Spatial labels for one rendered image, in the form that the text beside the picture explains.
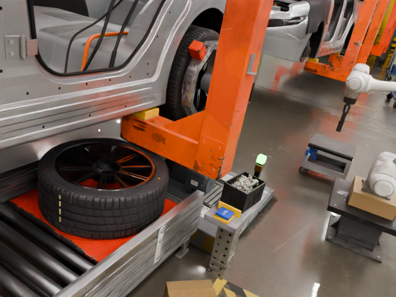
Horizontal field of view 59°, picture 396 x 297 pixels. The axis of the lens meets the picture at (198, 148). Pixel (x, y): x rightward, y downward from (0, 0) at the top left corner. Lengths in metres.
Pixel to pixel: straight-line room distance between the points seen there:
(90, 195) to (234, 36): 0.96
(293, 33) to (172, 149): 3.19
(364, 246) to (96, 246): 1.79
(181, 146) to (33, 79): 0.83
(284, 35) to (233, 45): 3.13
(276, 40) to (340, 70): 1.42
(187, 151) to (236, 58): 0.56
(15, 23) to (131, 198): 0.84
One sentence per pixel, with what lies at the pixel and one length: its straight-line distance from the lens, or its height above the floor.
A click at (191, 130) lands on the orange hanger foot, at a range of 1.87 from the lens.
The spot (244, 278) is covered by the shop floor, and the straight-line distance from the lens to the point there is 2.12.
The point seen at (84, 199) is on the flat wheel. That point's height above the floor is 0.49.
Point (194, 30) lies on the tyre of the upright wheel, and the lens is 2.33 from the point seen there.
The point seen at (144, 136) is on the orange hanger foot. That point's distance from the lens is 2.04.
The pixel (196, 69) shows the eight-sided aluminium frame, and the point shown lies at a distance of 2.15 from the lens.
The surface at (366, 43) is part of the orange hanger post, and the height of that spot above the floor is 1.01.
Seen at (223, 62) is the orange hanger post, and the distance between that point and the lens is 1.69.
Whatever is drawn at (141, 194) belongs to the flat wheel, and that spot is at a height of 0.50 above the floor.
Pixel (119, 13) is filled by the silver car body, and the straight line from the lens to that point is 4.09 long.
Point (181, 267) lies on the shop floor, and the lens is 2.08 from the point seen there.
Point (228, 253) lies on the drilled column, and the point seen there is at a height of 0.19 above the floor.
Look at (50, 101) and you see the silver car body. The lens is 1.52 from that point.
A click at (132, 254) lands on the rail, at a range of 1.58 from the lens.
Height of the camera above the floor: 1.42
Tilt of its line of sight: 24 degrees down
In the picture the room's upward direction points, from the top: 11 degrees clockwise
